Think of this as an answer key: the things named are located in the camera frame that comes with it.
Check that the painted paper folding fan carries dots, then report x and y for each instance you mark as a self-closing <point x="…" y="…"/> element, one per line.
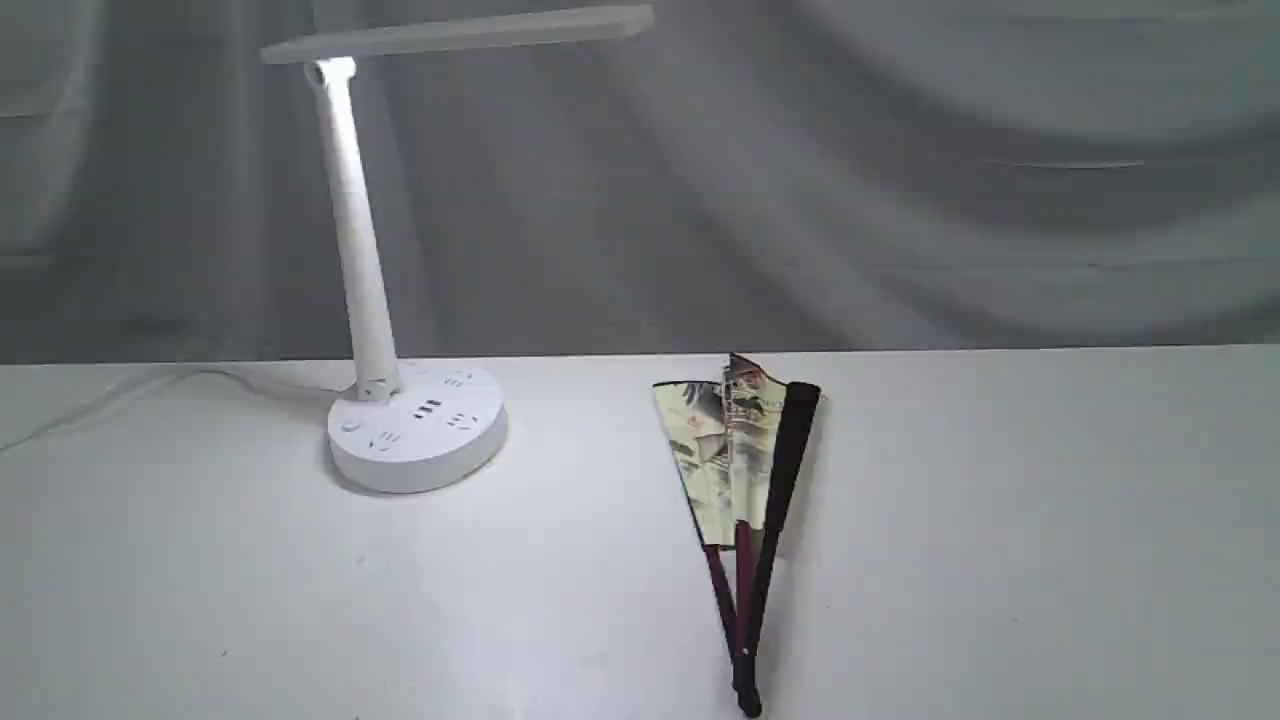
<point x="739" y="445"/>

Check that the white desk lamp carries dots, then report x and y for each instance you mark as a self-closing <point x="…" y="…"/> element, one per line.
<point x="410" y="428"/>

